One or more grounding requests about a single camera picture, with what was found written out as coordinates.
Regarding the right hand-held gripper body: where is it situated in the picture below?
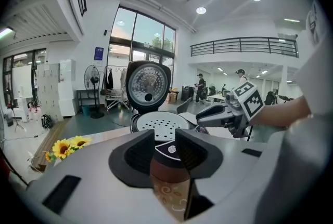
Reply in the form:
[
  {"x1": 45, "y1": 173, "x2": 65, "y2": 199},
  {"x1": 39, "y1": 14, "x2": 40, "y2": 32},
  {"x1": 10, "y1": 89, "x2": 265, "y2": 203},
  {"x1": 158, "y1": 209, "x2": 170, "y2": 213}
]
[{"x1": 225, "y1": 81, "x2": 265, "y2": 139}]

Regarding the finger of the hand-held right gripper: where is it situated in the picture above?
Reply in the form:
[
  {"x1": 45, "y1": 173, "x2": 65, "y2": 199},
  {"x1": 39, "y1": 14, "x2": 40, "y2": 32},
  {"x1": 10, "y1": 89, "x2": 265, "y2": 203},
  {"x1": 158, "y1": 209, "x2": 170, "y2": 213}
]
[
  {"x1": 197, "y1": 116, "x2": 231, "y2": 129},
  {"x1": 195, "y1": 104, "x2": 229, "y2": 119}
]

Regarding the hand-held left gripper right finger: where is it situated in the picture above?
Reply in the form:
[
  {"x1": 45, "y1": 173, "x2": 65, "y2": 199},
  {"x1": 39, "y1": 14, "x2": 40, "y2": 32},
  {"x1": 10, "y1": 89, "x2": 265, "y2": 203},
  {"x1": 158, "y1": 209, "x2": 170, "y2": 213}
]
[{"x1": 174, "y1": 128, "x2": 284, "y2": 221}]

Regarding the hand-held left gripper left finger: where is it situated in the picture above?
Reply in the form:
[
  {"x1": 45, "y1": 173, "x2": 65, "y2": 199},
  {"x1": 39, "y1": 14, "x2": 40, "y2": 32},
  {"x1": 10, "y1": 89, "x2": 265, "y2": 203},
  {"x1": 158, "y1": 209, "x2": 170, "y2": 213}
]
[{"x1": 19, "y1": 128, "x2": 173, "y2": 224}]

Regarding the purple rice cooker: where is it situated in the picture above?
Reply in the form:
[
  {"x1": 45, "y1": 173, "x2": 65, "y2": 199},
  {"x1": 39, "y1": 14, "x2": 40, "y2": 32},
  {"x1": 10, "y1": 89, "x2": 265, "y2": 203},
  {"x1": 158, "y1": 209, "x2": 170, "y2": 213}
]
[{"x1": 125, "y1": 61, "x2": 212, "y2": 221}]

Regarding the person's right forearm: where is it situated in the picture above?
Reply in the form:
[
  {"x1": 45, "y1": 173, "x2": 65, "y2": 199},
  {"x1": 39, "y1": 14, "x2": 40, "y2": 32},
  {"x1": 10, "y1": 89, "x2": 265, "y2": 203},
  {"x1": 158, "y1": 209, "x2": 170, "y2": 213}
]
[{"x1": 248, "y1": 95, "x2": 313, "y2": 129}]

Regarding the white desk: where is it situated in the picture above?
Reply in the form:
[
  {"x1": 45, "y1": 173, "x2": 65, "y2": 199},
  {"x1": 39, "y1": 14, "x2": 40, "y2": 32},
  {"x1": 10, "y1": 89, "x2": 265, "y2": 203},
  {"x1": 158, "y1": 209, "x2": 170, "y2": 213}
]
[{"x1": 208, "y1": 94, "x2": 227, "y2": 104}]

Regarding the black suitcase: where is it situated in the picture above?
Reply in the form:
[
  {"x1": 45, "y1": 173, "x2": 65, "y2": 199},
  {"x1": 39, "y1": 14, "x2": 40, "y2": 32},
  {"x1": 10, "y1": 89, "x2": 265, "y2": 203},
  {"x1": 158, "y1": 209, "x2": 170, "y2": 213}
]
[{"x1": 181, "y1": 85, "x2": 195, "y2": 102}]

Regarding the sunflower bouquet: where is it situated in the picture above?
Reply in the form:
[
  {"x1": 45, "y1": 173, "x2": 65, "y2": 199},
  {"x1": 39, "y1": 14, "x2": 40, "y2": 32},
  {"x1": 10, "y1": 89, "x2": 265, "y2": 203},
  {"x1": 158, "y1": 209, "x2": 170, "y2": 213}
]
[{"x1": 44, "y1": 136, "x2": 92, "y2": 163}]

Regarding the cardboard box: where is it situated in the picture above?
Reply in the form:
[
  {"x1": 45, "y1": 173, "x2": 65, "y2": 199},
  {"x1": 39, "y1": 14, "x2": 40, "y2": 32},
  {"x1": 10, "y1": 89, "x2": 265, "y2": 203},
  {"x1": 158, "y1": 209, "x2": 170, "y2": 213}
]
[{"x1": 168, "y1": 90, "x2": 180, "y2": 104}]

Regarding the white perforated steamer tray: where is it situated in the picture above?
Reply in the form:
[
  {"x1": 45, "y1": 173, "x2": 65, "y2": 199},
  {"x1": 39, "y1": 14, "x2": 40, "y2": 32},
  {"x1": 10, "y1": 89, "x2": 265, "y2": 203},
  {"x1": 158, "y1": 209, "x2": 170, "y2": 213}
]
[{"x1": 136, "y1": 111, "x2": 190, "y2": 140}]

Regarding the black balcony railing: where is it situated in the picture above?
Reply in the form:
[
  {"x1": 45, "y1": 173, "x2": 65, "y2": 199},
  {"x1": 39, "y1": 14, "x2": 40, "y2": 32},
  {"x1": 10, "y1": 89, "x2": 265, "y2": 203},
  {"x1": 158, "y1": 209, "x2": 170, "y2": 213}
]
[{"x1": 190, "y1": 37, "x2": 299, "y2": 58}]

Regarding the person's white shirt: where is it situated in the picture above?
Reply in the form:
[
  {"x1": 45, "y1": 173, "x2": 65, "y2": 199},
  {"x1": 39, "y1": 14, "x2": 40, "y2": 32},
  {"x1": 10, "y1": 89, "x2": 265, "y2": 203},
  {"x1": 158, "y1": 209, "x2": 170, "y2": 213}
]
[{"x1": 285, "y1": 0, "x2": 332, "y2": 192}]

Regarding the metal clothes rack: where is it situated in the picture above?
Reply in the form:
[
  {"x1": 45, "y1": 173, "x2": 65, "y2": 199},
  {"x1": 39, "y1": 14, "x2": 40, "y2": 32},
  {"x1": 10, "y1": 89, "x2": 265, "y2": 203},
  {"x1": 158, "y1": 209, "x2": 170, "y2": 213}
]
[{"x1": 105, "y1": 65, "x2": 131, "y2": 112}]

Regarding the black side table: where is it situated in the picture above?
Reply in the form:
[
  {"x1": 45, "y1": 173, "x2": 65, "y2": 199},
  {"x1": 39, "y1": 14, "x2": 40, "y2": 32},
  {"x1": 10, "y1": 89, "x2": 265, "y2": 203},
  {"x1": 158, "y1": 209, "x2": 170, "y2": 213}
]
[{"x1": 76, "y1": 89, "x2": 99, "y2": 110}]

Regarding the white cabinet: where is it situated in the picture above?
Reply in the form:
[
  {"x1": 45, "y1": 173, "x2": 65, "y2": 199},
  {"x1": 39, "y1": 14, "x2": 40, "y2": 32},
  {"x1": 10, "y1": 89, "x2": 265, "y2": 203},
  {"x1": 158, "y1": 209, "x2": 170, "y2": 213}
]
[{"x1": 57, "y1": 59, "x2": 78, "y2": 117}]

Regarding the black hanging garment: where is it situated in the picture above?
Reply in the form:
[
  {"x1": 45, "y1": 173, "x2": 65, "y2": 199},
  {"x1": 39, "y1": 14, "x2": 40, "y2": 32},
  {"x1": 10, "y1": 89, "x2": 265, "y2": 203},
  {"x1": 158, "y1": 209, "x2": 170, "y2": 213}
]
[{"x1": 105, "y1": 71, "x2": 114, "y2": 91}]

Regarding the small tripod stand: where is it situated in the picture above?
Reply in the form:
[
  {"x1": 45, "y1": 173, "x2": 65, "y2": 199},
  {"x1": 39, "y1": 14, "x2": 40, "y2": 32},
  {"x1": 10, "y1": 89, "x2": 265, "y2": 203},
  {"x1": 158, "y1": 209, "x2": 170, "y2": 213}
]
[{"x1": 6, "y1": 103, "x2": 25, "y2": 133}]

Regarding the white hanging garment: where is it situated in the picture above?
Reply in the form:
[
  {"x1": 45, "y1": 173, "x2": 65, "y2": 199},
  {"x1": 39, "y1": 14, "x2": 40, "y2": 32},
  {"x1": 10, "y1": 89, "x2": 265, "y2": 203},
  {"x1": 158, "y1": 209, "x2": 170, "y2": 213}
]
[{"x1": 120, "y1": 69, "x2": 128, "y2": 88}]

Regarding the large glass window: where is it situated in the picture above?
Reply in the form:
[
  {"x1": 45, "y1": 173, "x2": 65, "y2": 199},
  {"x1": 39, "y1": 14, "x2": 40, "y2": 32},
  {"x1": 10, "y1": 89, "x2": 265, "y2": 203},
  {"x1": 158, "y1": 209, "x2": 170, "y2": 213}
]
[{"x1": 108, "y1": 6, "x2": 176, "y2": 81}]

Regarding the black-framed side window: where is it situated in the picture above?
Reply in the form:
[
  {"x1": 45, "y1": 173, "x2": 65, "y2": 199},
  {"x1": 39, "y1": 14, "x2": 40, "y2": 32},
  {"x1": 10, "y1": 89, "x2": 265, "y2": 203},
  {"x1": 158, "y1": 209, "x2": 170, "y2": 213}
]
[{"x1": 2, "y1": 48, "x2": 47, "y2": 107}]

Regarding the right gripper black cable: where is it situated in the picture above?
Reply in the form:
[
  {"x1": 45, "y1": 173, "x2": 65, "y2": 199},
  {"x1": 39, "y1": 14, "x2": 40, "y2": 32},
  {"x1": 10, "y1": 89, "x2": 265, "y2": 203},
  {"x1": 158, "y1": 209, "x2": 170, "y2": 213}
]
[{"x1": 246, "y1": 125, "x2": 255, "y2": 142}]

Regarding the coiled cable bundle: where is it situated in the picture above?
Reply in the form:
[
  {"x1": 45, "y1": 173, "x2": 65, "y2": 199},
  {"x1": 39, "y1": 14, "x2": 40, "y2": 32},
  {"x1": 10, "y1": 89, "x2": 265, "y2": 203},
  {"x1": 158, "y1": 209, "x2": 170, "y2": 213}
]
[{"x1": 41, "y1": 113, "x2": 54, "y2": 130}]

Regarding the wall of white lockers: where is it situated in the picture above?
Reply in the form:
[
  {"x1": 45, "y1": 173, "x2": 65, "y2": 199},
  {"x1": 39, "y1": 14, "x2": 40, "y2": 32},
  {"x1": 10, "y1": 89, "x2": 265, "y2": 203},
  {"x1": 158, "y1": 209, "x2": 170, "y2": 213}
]
[{"x1": 36, "y1": 63, "x2": 60, "y2": 122}]

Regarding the black pedestal fan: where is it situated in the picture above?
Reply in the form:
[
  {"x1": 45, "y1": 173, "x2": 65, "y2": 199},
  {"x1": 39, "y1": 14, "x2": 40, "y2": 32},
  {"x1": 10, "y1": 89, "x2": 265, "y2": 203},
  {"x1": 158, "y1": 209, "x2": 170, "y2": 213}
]
[{"x1": 83, "y1": 64, "x2": 105, "y2": 119}]

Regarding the blue wall poster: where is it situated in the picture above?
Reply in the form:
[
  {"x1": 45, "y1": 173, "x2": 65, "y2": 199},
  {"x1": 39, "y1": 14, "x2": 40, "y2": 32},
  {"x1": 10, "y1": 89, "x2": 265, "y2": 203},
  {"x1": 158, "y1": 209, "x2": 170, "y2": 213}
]
[{"x1": 94, "y1": 47, "x2": 104, "y2": 67}]

